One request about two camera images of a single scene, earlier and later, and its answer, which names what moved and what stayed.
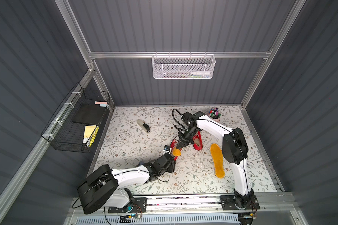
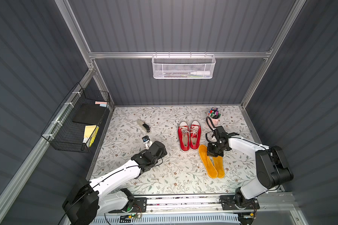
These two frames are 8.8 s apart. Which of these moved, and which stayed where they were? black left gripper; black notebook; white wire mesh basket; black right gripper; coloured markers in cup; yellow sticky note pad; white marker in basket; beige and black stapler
Moved: black left gripper; black right gripper
Stayed: black notebook; white marker in basket; beige and black stapler; yellow sticky note pad; white wire mesh basket; coloured markers in cup
